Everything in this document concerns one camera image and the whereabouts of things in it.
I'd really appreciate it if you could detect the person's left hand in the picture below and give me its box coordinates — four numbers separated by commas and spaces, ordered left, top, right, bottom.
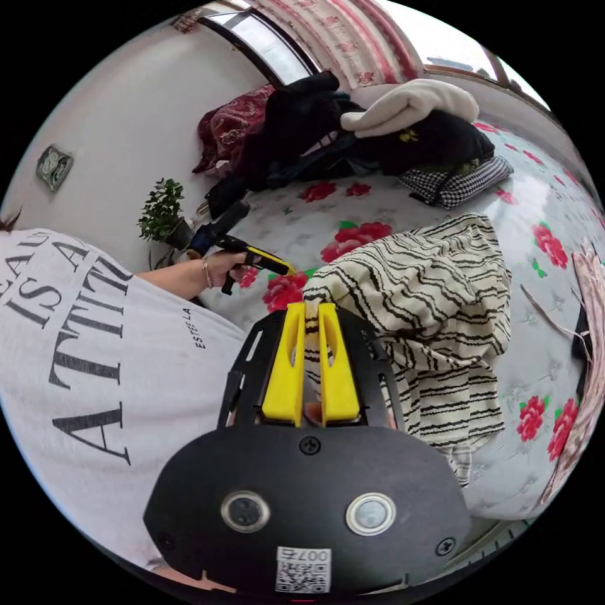
204, 251, 250, 290

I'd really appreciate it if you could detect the green potted plant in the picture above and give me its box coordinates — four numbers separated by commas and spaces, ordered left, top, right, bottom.
137, 177, 195, 270

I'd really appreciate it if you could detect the cream black striped shirt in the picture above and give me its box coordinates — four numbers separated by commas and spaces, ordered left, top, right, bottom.
292, 212, 514, 488

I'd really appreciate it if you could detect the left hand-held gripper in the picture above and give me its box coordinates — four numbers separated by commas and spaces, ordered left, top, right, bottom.
188, 222, 297, 297

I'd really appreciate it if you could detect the pile of clothes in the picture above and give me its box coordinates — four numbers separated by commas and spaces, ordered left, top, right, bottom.
204, 71, 497, 219

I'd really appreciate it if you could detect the bed with floral sheet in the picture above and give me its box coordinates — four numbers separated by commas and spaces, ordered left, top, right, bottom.
198, 84, 605, 568

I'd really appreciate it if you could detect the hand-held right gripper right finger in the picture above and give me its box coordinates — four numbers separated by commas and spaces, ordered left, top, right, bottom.
317, 302, 364, 425

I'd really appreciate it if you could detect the person's right hand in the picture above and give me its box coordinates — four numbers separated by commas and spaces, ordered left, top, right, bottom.
145, 557, 238, 595

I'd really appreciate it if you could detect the person's left forearm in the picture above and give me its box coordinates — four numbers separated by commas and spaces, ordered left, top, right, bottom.
134, 257, 212, 302

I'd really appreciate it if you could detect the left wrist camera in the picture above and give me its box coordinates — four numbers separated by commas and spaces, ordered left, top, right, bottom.
205, 200, 252, 237

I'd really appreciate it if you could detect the dark red patterned pillow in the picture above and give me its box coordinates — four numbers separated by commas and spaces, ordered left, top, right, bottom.
191, 84, 277, 176

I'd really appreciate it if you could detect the window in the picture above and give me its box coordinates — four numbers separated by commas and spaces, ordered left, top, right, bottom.
424, 45, 555, 113
196, 7, 325, 88

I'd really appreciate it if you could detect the red white patterned curtain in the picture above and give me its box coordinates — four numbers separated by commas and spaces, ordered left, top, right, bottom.
255, 0, 426, 91

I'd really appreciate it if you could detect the houndstooth cushion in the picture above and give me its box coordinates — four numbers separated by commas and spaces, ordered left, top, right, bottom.
396, 154, 515, 211

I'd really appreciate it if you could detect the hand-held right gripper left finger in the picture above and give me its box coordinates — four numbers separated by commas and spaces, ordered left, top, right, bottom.
261, 302, 306, 428

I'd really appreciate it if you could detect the green wall clock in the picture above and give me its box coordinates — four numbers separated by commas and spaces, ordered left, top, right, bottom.
35, 144, 75, 192

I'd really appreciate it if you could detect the person's body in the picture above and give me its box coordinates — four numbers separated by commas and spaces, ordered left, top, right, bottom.
0, 205, 260, 583

